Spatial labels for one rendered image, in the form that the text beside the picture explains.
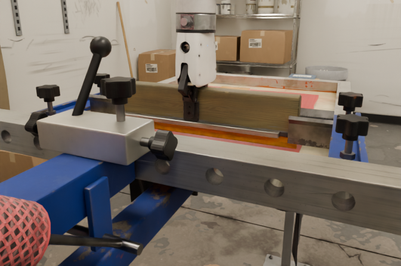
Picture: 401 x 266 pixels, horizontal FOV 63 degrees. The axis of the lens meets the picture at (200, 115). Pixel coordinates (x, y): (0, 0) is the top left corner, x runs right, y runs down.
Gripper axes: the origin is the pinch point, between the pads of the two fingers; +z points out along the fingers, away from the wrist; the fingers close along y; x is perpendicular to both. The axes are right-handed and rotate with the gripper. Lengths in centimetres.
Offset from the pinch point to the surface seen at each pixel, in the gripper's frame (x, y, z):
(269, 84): -4, 56, 4
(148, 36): 200, 305, 4
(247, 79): 4, 56, 3
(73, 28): 200, 179, -9
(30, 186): -1.0, -39.7, -2.4
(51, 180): -1.9, -38.1, -2.4
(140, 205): -0.5, -21.5, 10.0
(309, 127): -22.4, -2.4, 0.2
